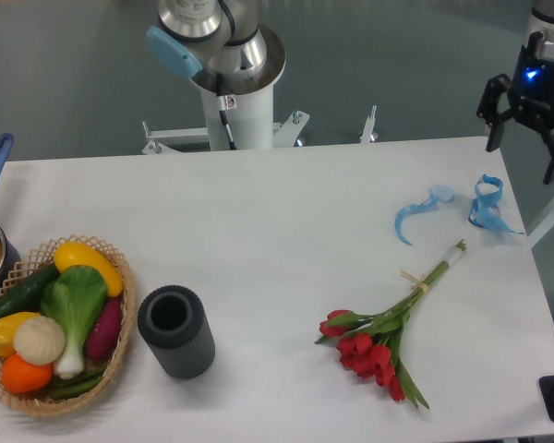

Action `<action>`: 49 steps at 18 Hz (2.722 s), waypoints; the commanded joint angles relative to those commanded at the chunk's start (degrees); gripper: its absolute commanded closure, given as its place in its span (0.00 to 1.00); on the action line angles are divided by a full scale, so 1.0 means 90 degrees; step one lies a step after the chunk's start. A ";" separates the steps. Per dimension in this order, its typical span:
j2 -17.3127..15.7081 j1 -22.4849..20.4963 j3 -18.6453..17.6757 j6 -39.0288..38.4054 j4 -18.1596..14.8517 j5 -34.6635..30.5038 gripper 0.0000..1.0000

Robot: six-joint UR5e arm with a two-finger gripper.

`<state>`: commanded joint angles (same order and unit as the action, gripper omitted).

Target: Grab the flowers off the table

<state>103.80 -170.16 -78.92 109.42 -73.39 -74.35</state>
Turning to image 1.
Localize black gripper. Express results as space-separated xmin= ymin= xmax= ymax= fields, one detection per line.
xmin=476 ymin=30 xmax=554 ymax=185

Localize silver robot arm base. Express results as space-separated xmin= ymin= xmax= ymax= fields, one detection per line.
xmin=146 ymin=0 xmax=286 ymax=96

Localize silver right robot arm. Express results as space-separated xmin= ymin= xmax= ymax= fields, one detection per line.
xmin=508 ymin=1 xmax=554 ymax=185

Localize curled blue ribbon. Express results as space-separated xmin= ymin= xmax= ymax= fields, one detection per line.
xmin=468 ymin=174 xmax=524 ymax=234

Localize blue ribbon with round cap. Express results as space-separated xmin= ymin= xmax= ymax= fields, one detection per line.
xmin=393 ymin=185 xmax=455 ymax=245

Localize red tulip bouquet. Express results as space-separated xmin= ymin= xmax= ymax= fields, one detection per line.
xmin=315 ymin=240 xmax=467 ymax=409

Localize dark grey ribbed vase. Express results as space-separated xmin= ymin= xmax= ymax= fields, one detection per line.
xmin=138 ymin=285 xmax=215 ymax=379

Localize yellow squash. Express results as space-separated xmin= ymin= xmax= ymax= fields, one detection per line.
xmin=54 ymin=241 xmax=124 ymax=297

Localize purple sweet potato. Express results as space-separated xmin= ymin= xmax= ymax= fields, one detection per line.
xmin=85 ymin=298 xmax=122 ymax=360

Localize green bok choy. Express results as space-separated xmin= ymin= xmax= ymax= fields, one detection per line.
xmin=40 ymin=265 xmax=107 ymax=379

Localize woven wicker basket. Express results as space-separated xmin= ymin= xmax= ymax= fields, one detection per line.
xmin=0 ymin=234 xmax=136 ymax=417

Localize dark green cucumber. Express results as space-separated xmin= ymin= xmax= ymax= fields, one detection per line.
xmin=0 ymin=263 xmax=60 ymax=318

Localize white garlic bulb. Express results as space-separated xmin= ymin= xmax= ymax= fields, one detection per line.
xmin=13 ymin=316 xmax=66 ymax=365

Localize green bean pods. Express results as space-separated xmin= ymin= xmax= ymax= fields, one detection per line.
xmin=47 ymin=367 xmax=104 ymax=401

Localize orange fruit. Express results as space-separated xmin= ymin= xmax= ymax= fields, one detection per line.
xmin=1 ymin=353 xmax=53 ymax=394

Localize yellow bell pepper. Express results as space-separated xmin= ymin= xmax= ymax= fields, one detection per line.
xmin=0 ymin=312 xmax=39 ymax=358

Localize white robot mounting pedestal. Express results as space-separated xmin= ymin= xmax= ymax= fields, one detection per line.
xmin=140 ymin=82 xmax=379 ymax=156

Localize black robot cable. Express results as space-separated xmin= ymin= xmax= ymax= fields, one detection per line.
xmin=213 ymin=71 xmax=238 ymax=151

